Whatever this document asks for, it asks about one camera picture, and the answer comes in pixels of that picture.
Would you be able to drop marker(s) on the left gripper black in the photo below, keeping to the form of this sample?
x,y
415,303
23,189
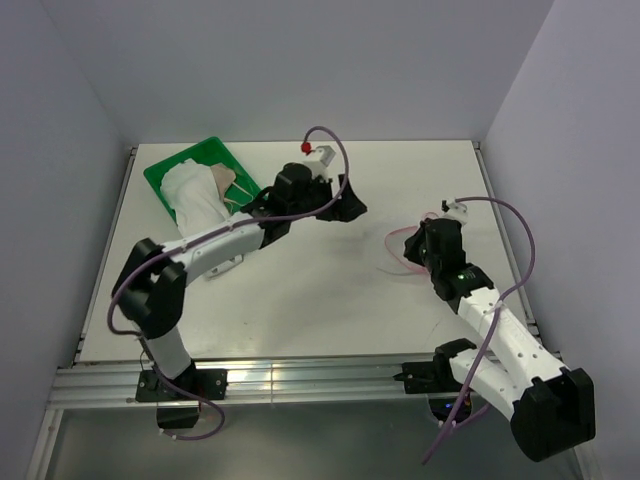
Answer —
x,y
347,211

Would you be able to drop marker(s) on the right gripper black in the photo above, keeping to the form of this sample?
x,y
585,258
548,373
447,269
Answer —
x,y
411,245

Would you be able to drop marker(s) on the white mesh laundry bag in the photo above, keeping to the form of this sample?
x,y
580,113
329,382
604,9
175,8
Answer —
x,y
389,246

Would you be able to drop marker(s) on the white bra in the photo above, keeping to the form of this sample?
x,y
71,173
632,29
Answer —
x,y
190,190

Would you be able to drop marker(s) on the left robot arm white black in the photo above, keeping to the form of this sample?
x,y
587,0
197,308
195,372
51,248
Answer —
x,y
151,288

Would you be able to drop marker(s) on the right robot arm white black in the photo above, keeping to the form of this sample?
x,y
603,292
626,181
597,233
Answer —
x,y
550,408

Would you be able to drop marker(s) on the beige pink bra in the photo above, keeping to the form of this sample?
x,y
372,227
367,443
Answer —
x,y
225,180

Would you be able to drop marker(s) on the green plastic tray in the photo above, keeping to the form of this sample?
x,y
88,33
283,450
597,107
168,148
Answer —
x,y
208,152

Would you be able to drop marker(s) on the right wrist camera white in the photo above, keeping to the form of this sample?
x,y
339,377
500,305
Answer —
x,y
453,210

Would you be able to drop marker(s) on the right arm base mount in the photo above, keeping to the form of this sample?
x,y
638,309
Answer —
x,y
424,378

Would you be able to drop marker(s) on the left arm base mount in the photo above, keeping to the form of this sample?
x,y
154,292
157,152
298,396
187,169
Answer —
x,y
210,384

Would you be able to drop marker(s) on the aluminium front rail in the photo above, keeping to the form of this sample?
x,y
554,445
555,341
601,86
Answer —
x,y
262,381

